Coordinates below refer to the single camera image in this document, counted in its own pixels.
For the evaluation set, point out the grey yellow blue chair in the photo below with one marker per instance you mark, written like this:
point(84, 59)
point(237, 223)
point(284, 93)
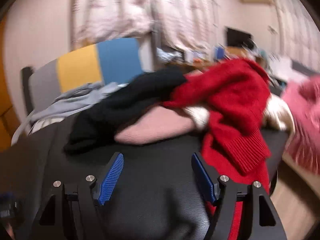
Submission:
point(77, 65)

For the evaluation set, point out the floral hanging cloth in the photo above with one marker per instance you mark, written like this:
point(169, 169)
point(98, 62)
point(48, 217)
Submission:
point(125, 12)

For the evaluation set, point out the light blue-grey hoodie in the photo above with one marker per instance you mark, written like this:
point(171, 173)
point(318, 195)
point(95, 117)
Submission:
point(72, 102)

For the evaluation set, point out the black garment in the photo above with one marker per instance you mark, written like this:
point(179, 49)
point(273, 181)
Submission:
point(120, 107)

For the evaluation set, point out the printed magazine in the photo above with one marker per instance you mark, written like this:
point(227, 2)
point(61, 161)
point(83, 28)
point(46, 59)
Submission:
point(45, 125)

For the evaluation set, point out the pale pink garment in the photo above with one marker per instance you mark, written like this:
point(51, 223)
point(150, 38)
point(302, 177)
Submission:
point(155, 127)

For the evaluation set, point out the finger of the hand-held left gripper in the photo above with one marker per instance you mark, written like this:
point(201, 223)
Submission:
point(7, 205)

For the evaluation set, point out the black monitor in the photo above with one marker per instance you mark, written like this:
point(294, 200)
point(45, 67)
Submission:
point(238, 37)

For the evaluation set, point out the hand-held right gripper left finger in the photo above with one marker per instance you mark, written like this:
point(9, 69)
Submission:
point(111, 177)

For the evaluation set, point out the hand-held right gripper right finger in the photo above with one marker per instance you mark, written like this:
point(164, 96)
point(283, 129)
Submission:
point(203, 180)

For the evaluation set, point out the white curtain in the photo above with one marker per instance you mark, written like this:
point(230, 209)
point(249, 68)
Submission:
point(292, 25)

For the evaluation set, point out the red knitted sweater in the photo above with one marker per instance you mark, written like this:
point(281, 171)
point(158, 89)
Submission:
point(232, 97)

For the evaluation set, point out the pink ribbed knit garment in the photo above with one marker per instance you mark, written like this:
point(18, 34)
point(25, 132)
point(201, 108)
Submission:
point(305, 120)

